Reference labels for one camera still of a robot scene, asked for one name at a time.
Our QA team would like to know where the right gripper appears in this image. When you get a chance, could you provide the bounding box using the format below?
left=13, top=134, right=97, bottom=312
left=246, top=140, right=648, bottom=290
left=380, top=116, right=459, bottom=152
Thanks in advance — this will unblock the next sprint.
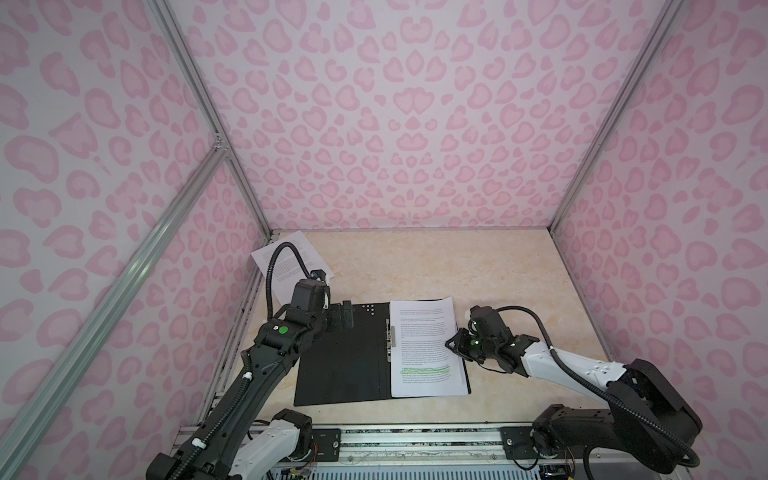
left=440, top=327, right=497, bottom=365

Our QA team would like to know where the black and white folder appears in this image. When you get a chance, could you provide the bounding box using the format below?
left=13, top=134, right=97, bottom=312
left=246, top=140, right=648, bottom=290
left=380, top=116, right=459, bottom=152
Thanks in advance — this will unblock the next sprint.
left=293, top=299, right=472, bottom=407

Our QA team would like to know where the highlighted paper sheet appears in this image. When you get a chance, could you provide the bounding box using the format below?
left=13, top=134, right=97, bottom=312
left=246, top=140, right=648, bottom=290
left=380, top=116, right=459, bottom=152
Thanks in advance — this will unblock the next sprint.
left=389, top=297, right=470, bottom=398

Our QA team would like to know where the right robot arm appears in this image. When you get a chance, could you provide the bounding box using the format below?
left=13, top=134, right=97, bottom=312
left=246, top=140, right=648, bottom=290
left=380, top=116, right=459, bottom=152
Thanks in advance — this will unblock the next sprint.
left=445, top=305, right=703, bottom=478

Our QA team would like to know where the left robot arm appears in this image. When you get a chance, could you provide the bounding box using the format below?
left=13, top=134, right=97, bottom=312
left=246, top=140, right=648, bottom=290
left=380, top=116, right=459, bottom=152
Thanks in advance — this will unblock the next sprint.
left=145, top=279, right=354, bottom=479

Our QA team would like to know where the left diagonal aluminium bar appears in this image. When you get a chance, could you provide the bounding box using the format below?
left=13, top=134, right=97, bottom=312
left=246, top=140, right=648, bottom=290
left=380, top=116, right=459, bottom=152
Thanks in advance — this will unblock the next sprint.
left=1, top=146, right=228, bottom=479

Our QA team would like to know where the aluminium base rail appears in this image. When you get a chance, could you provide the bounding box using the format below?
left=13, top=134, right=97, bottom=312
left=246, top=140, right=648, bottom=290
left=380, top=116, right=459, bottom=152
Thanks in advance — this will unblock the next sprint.
left=161, top=421, right=691, bottom=480

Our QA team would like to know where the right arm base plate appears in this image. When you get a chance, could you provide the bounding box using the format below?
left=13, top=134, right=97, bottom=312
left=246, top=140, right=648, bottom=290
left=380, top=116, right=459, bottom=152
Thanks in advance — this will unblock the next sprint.
left=499, top=425, right=539, bottom=462

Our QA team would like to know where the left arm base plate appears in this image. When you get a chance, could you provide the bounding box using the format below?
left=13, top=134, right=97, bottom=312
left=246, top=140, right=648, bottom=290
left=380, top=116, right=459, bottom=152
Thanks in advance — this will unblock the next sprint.
left=299, top=428, right=342, bottom=464

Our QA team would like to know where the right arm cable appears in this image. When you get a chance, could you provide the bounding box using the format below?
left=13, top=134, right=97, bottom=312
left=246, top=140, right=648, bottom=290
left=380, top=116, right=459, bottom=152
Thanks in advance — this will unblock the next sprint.
left=496, top=305, right=702, bottom=469

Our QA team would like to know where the left corner aluminium post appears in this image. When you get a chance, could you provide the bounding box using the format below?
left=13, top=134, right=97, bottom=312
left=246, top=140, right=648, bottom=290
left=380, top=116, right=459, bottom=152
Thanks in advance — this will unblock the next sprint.
left=146, top=0, right=273, bottom=243

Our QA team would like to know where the corner aluminium post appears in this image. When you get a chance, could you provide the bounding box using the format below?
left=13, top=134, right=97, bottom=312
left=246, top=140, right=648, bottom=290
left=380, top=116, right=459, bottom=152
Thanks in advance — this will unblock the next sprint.
left=146, top=0, right=273, bottom=243
left=547, top=0, right=689, bottom=237

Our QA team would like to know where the right corner aluminium post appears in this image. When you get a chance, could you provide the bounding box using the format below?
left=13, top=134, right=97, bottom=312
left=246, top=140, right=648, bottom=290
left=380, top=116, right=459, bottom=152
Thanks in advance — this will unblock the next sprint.
left=547, top=0, right=689, bottom=237

